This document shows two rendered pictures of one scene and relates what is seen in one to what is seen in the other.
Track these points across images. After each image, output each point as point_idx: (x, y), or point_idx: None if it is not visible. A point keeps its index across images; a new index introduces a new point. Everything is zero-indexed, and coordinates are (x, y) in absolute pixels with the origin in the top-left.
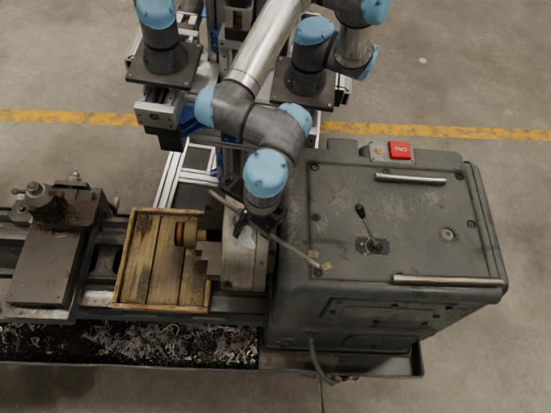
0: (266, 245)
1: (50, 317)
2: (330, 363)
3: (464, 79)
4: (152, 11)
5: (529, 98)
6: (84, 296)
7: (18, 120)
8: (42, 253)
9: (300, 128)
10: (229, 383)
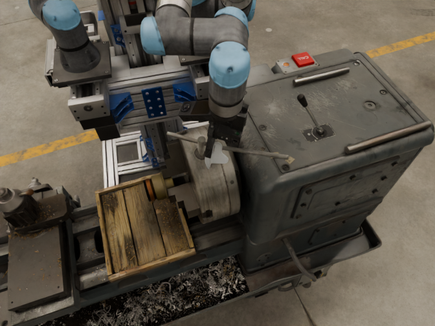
0: (230, 165)
1: (56, 309)
2: (305, 264)
3: (303, 33)
4: (60, 15)
5: (354, 32)
6: (79, 281)
7: None
8: (28, 255)
9: (241, 22)
10: (223, 323)
